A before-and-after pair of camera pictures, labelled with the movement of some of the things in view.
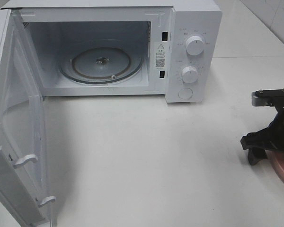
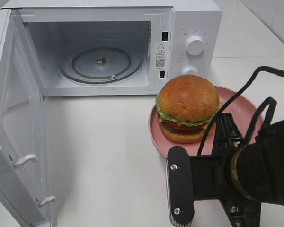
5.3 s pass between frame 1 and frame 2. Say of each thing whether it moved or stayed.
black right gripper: moved
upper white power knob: stayed
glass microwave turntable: stayed
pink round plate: moved
